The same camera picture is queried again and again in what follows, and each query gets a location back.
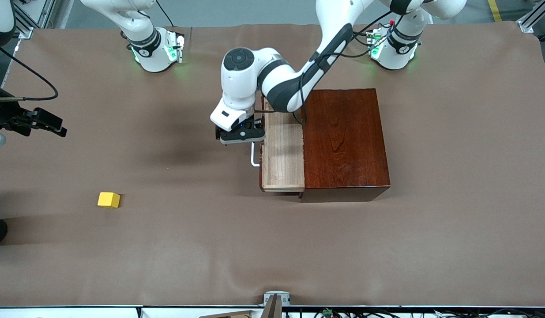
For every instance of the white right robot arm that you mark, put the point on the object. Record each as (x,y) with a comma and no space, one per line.
(148,53)

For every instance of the brown table cover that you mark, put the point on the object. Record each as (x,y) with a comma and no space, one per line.
(210,247)

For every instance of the tan flat board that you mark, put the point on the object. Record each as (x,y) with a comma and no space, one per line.
(232,315)

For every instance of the yellow block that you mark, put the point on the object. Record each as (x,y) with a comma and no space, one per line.
(108,199)

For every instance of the aluminium frame profile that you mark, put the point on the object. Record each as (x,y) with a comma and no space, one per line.
(535,17)
(25,22)

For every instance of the white table edge rail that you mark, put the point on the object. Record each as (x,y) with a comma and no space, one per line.
(78,312)

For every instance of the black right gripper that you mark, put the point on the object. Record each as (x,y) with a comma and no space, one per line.
(4,116)

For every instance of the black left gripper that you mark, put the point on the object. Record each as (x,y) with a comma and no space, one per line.
(258,124)

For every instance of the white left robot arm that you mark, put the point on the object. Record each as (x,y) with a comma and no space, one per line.
(241,84)

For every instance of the dark brown wooden cabinet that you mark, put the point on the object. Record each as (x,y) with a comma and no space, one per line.
(343,141)

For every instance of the grey metal mount bracket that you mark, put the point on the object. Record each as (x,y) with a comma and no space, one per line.
(276,298)

